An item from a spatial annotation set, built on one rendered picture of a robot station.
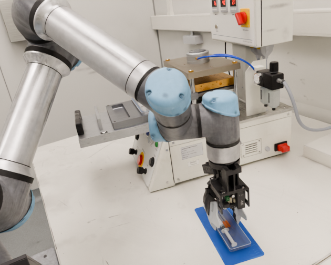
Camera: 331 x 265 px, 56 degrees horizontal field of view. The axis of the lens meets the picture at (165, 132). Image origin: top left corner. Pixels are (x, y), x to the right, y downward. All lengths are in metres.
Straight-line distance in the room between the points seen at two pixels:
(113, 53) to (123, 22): 1.95
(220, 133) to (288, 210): 0.37
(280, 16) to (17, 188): 0.86
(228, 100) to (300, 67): 0.93
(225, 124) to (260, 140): 0.48
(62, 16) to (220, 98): 0.35
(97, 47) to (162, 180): 0.55
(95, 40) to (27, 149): 0.29
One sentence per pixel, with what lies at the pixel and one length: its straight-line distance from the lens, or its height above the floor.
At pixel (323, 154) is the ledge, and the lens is 1.15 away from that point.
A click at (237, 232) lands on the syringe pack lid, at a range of 0.83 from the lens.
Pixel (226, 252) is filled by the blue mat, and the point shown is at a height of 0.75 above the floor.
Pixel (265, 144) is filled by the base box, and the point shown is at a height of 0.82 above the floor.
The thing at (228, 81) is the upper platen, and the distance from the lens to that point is 1.07.
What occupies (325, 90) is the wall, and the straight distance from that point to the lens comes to 1.49.
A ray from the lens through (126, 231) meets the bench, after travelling 0.92.
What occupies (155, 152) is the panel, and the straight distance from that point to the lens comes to 1.03.
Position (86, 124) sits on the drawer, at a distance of 1.10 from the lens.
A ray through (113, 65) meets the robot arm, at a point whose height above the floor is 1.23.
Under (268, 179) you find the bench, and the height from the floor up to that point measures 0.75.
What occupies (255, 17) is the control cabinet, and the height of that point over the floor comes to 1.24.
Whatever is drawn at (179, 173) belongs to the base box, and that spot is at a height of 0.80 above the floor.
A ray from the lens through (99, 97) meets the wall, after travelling 2.53.
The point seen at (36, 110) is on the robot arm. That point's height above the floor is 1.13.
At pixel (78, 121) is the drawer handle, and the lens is 1.02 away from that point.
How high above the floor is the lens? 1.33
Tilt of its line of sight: 23 degrees down
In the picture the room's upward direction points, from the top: 8 degrees counter-clockwise
